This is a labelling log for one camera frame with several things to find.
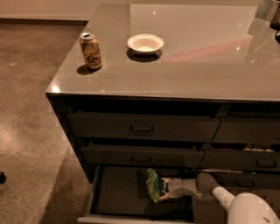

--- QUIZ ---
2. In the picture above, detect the green rice chip bag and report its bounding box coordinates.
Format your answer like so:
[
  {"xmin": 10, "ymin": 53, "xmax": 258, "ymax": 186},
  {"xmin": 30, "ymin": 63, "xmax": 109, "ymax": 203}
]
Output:
[{"xmin": 146, "ymin": 168, "xmax": 163, "ymax": 203}]

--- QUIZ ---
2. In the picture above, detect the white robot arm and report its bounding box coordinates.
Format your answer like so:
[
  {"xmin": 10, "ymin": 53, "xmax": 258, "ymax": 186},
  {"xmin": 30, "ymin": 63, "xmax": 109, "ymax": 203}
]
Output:
[{"xmin": 157, "ymin": 172, "xmax": 280, "ymax": 224}]

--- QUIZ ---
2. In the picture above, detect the open bottom left drawer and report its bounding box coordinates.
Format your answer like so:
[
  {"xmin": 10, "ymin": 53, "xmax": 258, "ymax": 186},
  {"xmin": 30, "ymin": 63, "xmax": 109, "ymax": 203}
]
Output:
[{"xmin": 78, "ymin": 165, "xmax": 194, "ymax": 224}]

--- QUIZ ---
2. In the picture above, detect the bottom right drawer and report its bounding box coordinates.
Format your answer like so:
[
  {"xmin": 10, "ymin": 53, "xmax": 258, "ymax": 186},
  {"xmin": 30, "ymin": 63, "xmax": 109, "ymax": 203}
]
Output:
[{"xmin": 208, "ymin": 171, "xmax": 280, "ymax": 190}]

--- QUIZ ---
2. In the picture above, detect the middle left drawer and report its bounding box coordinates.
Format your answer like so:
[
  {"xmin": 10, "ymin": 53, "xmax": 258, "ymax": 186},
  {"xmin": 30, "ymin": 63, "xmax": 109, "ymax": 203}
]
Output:
[{"xmin": 81, "ymin": 144, "xmax": 204, "ymax": 168}]

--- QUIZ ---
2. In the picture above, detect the dark grey drawer cabinet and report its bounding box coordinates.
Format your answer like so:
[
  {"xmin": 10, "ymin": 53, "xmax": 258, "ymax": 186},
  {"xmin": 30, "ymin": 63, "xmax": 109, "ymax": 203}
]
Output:
[{"xmin": 46, "ymin": 0, "xmax": 280, "ymax": 224}]

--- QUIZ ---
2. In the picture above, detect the top right drawer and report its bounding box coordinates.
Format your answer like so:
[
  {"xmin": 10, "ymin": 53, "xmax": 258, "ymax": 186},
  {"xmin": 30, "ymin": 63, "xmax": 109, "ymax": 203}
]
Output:
[{"xmin": 213, "ymin": 117, "xmax": 280, "ymax": 145}]

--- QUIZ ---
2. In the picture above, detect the top left drawer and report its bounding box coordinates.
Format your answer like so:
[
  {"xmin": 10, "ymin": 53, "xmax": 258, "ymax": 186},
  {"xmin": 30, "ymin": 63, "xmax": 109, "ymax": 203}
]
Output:
[{"xmin": 67, "ymin": 112, "xmax": 220, "ymax": 142}]

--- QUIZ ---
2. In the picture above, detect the white paper bowl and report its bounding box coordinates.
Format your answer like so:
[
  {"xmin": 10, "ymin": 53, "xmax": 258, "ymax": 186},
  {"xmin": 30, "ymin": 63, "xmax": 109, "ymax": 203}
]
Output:
[{"xmin": 127, "ymin": 34, "xmax": 165, "ymax": 55}]

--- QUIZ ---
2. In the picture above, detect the orange soda can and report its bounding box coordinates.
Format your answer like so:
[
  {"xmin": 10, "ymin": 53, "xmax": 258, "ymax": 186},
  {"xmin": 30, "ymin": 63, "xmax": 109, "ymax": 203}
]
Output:
[{"xmin": 80, "ymin": 32, "xmax": 102, "ymax": 70}]

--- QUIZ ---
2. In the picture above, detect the small black floor object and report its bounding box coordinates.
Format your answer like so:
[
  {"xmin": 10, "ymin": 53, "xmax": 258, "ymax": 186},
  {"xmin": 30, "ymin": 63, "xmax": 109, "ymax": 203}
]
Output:
[{"xmin": 0, "ymin": 171, "xmax": 6, "ymax": 184}]

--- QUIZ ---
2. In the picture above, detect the dark object on counter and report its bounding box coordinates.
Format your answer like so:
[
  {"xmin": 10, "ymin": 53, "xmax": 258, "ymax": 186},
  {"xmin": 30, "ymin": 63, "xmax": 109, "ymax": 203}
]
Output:
[{"xmin": 270, "ymin": 5, "xmax": 280, "ymax": 44}]

